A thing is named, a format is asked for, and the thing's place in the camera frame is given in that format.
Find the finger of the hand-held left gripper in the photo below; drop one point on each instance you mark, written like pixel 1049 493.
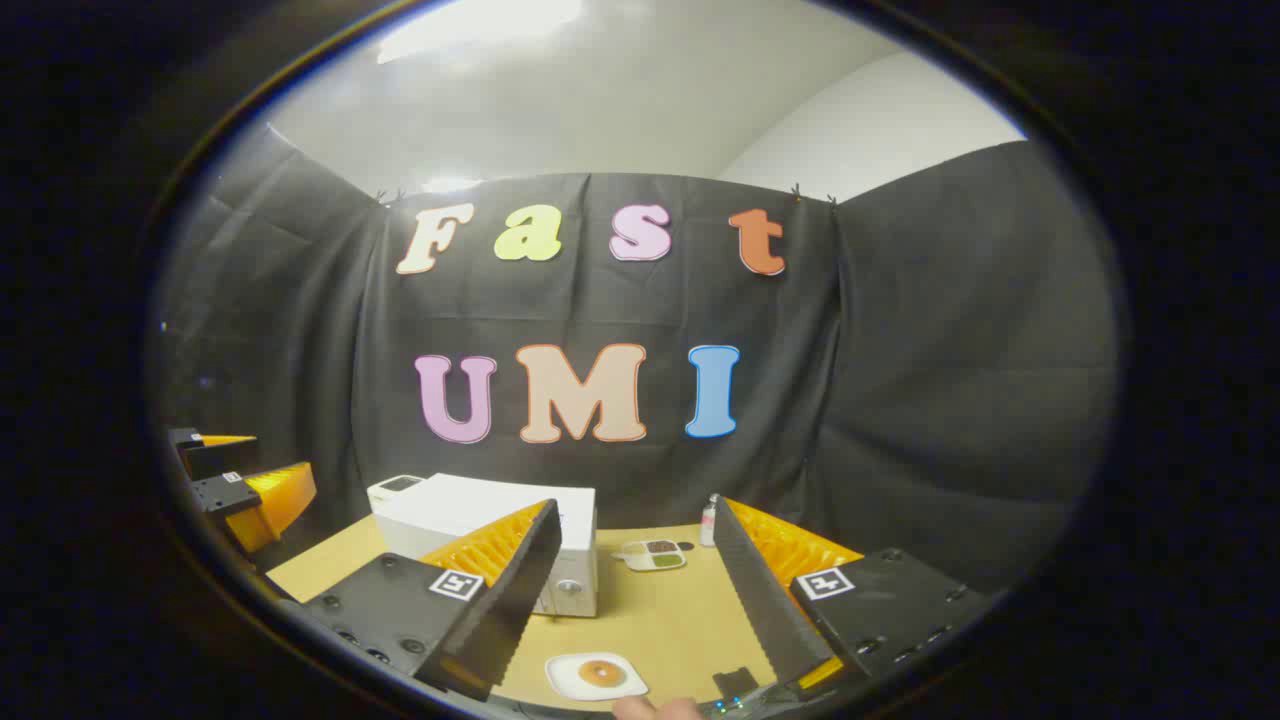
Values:
pixel 275 505
pixel 220 460

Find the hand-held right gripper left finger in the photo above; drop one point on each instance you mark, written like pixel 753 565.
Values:
pixel 520 600

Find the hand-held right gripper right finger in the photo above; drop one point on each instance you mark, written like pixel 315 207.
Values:
pixel 765 600

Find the white microwave oven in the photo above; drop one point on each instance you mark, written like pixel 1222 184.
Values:
pixel 450 505

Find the black table edge clamp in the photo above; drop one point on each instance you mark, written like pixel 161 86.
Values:
pixel 735 683

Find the white square plate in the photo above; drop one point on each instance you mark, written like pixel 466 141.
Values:
pixel 565 680

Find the small bottle with pink label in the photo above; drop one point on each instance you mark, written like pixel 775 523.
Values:
pixel 708 525

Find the white toaster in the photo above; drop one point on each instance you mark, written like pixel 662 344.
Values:
pixel 395 485

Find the divided white condiment dish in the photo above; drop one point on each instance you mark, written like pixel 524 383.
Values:
pixel 650 555

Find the black backdrop cloth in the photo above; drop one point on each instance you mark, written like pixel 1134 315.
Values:
pixel 900 350

